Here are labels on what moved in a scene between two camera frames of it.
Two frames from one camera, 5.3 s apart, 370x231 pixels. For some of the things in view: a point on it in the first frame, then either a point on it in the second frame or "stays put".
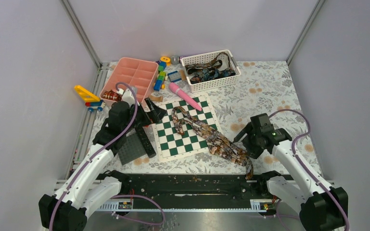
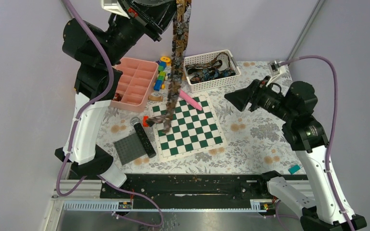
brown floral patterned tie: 218,144 -> 182,8
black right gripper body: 251,142 -> 271,101
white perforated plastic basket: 210,70 stays put
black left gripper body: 142,120 -> 144,19
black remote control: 145,141 stays put
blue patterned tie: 198,75 stays put
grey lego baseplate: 132,149 stays put
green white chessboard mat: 171,145 stays put
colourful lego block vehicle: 162,77 stays put
